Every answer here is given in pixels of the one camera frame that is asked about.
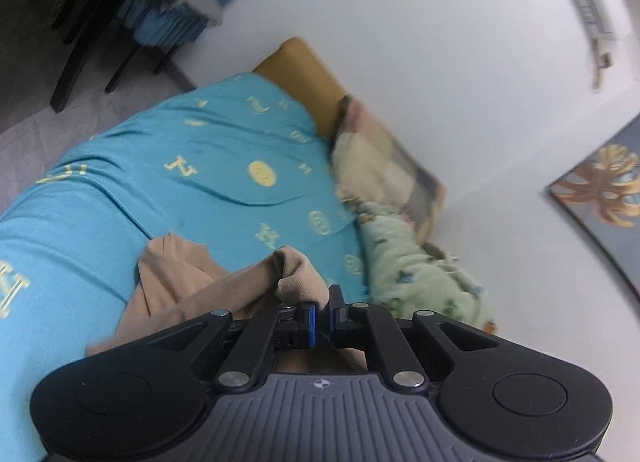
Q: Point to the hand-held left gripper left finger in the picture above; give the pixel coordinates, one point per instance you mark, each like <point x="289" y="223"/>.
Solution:
<point x="311" y="327"/>

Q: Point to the plaid pillow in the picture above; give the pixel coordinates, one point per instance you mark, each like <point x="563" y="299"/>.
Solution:
<point x="380" y="171"/>

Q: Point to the tan T-shirt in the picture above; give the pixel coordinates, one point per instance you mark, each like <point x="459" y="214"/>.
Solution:
<point x="200" y="287"/>

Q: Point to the dark wooden table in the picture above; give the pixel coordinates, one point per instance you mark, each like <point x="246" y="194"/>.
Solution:
<point x="85" y="46"/>

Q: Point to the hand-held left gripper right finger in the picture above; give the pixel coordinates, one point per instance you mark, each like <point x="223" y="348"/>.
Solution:
<point x="328" y="322"/>

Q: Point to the teal printed bed sheet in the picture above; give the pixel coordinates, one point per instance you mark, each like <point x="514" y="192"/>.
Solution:
<point x="150" y="166"/>

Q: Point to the framed leaf picture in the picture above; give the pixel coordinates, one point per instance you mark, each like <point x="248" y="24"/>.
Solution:
<point x="605" y="192"/>

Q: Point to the tan headboard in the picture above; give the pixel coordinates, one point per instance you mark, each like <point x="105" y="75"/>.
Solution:
<point x="305" y="71"/>

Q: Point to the green printed fleece blanket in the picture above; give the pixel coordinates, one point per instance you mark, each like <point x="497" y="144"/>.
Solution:
<point x="415" y="267"/>

